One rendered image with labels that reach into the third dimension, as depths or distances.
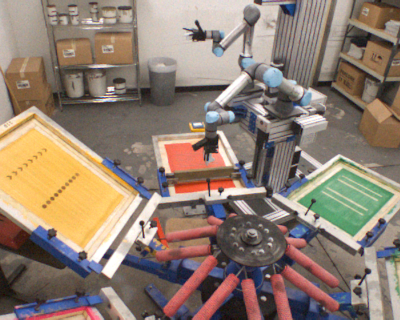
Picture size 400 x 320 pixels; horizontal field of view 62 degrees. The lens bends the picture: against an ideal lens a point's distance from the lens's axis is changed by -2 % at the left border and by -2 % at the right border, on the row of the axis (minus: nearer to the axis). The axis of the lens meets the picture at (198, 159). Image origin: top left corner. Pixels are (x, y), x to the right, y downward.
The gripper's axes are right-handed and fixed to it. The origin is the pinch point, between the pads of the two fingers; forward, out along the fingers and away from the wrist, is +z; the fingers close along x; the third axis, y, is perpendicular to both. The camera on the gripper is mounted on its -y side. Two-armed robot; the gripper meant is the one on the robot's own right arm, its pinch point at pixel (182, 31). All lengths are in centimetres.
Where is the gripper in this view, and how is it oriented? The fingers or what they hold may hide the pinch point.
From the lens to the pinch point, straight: 301.4
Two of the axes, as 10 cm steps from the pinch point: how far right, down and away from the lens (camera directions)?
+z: -10.0, 0.0, -0.7
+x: -0.5, -6.7, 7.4
